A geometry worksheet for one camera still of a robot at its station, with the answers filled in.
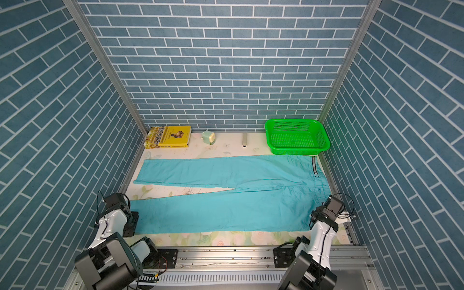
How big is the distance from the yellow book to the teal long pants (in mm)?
108

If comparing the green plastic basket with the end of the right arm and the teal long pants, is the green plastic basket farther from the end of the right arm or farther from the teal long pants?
the end of the right arm

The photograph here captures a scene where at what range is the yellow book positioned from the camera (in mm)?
1138

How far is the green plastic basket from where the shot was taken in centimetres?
110

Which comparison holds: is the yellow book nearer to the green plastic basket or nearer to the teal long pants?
the teal long pants

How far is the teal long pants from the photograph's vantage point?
0.84m
